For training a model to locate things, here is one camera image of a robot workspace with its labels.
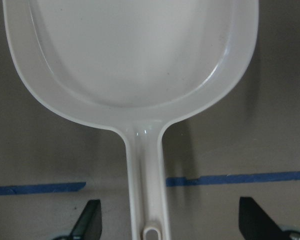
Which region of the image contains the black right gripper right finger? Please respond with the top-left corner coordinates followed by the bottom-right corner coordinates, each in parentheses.
top-left (238, 197), bottom-right (294, 240)

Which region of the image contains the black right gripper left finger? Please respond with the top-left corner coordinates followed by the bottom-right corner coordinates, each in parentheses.
top-left (69, 199), bottom-right (102, 240)

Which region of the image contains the beige plastic dustpan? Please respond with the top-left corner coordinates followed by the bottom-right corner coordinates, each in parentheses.
top-left (2, 0), bottom-right (259, 240)

